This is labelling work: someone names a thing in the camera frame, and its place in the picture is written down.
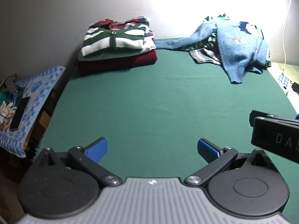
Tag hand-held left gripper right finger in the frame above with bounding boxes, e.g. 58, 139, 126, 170
184, 138, 274, 188

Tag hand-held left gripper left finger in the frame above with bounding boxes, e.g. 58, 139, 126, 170
35, 137, 123, 187

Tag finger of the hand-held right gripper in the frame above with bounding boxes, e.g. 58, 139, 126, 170
249, 110, 299, 162

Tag blue knit sweater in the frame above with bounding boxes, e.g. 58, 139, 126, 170
155, 16, 271, 84

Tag white power strip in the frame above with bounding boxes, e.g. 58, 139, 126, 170
277, 72, 292, 92

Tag pale yellow floral mattress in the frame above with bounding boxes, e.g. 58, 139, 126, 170
267, 62, 299, 115

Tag green table cloth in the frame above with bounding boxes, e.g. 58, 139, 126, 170
35, 37, 296, 187

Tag blue white patterned cloth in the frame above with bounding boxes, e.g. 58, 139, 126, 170
0, 66, 66, 158

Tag black smartphone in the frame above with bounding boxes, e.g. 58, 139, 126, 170
9, 96, 31, 131

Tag grey blue striped garment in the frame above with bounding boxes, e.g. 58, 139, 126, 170
189, 48, 221, 65

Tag white gloves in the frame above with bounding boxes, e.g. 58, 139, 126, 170
0, 101, 18, 124

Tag teal cloth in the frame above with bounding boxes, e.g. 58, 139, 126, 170
0, 91, 15, 108

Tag green white striped shirt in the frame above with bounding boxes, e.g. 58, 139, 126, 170
181, 12, 272, 67

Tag white folded garment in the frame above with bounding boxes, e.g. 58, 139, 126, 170
78, 29, 156, 62

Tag red plaid shirt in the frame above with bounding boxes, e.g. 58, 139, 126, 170
90, 16, 151, 28

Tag white power cable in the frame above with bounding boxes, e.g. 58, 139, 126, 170
281, 0, 295, 74

